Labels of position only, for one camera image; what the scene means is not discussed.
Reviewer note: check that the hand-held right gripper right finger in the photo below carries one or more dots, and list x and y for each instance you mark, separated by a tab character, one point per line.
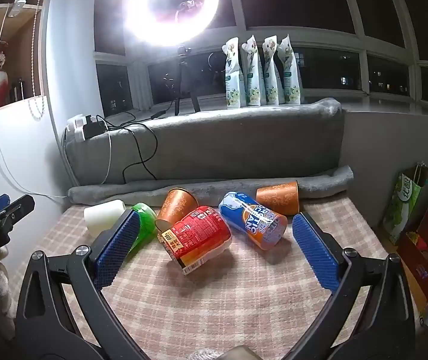
317	257

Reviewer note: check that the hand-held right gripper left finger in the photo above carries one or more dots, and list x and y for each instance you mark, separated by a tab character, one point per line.
118	249

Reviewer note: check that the red instant noodle cup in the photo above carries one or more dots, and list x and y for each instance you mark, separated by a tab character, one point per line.
199	237

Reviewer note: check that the white cup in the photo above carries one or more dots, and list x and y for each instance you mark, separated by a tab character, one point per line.
102	217

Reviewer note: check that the green plastic cup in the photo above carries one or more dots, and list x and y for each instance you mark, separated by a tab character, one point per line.
145	219

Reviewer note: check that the orange patterned paper cup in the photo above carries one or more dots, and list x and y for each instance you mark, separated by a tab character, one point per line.
178	204
277	197

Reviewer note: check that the blue and orange cup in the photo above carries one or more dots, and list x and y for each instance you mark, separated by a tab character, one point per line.
252	219

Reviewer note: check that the white plush toy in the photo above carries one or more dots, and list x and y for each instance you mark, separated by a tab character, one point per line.
1	281

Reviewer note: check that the red cardboard box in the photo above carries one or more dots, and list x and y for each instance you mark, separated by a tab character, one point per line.
416	258

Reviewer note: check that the white power strip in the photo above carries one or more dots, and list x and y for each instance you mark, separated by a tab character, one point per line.
76	127

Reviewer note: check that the green paper bag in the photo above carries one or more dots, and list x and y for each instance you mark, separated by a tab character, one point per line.
405	202

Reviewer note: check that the checked cloth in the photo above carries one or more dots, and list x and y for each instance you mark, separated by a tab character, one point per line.
217	307

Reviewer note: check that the black plug adapter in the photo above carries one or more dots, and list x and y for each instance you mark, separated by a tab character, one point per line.
94	128

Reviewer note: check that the wooden shelf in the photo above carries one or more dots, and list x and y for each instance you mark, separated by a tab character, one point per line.
26	56

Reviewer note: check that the white green stand-up pouch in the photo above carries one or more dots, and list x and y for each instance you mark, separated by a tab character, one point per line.
272	78
253	78
233	78
292	78

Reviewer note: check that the black tripod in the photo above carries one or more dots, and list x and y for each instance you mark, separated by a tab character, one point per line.
183	78

